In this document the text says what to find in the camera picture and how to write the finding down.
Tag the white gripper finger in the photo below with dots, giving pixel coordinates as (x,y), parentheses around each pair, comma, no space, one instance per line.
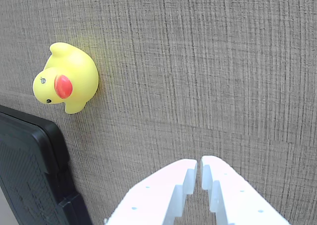
(237,192)
(151,195)

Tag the yellow rubber duck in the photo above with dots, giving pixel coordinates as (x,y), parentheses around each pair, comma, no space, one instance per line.
(68,78)

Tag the black plastic plate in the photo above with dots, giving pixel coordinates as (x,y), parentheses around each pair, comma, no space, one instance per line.
(29,170)

